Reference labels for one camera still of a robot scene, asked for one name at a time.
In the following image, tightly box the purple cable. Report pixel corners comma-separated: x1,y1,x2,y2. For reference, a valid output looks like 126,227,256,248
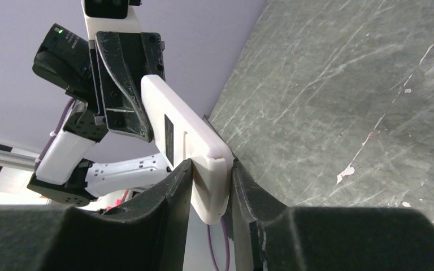
33,98,77,165
206,217,231,271

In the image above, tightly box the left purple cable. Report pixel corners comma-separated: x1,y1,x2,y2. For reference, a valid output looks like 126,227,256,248
33,98,77,165

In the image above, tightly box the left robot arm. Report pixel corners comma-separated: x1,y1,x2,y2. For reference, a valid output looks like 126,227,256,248
27,24,171,207

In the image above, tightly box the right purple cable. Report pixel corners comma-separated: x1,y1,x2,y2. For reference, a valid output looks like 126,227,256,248
206,217,231,271

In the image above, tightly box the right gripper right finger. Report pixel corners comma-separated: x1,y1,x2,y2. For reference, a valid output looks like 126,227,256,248
231,160,434,270

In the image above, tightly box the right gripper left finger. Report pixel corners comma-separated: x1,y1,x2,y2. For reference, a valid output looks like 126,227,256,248
0,160,193,270

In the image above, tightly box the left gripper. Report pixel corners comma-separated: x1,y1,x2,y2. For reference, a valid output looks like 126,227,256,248
90,31,165,142

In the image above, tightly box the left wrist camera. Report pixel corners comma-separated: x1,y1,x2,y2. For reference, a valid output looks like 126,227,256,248
81,0,142,40

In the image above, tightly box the white remote control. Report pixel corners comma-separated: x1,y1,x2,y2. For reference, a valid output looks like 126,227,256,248
141,75,233,225

